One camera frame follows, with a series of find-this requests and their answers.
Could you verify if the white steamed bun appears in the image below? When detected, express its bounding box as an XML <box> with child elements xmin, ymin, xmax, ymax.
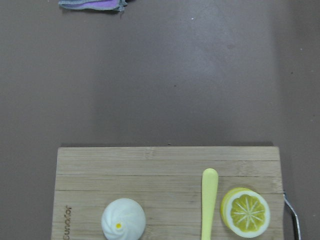
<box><xmin>101</xmin><ymin>198</ymin><xmax>146</xmax><ymax>240</ymax></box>

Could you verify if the thick lemon half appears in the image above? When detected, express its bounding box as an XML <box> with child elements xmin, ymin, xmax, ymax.
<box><xmin>220</xmin><ymin>187</ymin><xmax>271</xmax><ymax>239</ymax></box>

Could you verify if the yellow plastic knife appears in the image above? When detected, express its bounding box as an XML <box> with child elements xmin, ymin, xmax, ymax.
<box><xmin>201</xmin><ymin>168</ymin><xmax>219</xmax><ymax>240</ymax></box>

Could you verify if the grey folded cloth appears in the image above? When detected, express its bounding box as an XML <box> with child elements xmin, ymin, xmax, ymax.
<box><xmin>58</xmin><ymin>0</ymin><xmax>128</xmax><ymax>12</ymax></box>

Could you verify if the bamboo cutting board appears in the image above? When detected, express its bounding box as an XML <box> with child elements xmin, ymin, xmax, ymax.
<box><xmin>51</xmin><ymin>146</ymin><xmax>284</xmax><ymax>240</ymax></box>

